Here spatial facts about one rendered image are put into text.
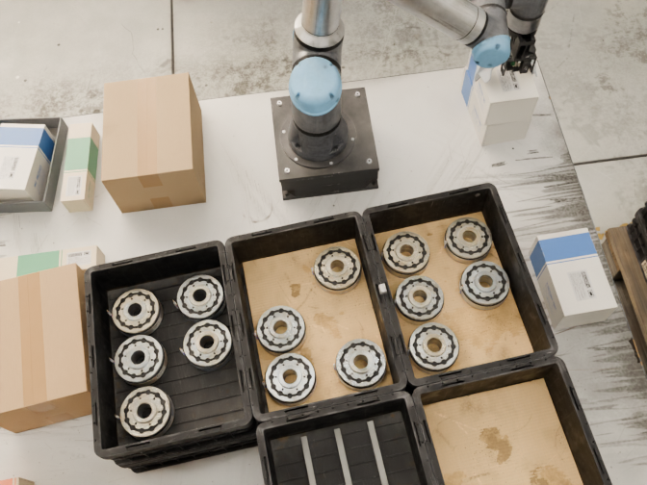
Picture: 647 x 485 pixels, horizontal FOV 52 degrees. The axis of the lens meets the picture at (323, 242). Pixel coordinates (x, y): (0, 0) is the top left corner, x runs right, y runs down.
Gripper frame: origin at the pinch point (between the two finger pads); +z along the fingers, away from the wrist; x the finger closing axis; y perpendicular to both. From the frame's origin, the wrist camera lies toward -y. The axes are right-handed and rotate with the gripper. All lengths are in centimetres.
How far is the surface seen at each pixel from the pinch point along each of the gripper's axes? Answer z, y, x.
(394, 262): -1, 48, -36
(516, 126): 8.9, 9.8, 3.0
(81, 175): 10, 8, -110
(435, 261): 2, 47, -26
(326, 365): 2, 68, -53
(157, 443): -8, 81, -86
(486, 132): 9.0, 10.4, -4.9
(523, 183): 15.2, 23.1, 2.8
